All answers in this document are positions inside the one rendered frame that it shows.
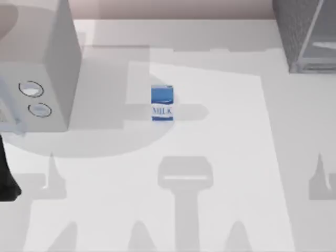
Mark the blue and white milk carton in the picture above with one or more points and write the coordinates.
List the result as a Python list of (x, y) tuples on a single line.
[(162, 103)]

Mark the small microwave knob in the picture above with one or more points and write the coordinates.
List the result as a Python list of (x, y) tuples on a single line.
[(40, 109)]

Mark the pale microwave oven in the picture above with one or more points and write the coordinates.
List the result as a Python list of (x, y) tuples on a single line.
[(50, 52)]

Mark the large microwave knob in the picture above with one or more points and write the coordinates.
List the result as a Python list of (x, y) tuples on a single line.
[(31, 89)]

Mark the pale microwave door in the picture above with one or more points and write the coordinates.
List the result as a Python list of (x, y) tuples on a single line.
[(8, 110)]

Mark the grey cabinet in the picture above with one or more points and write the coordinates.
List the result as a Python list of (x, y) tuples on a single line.
[(302, 31)]

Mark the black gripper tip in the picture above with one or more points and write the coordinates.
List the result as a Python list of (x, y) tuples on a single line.
[(5, 181)]

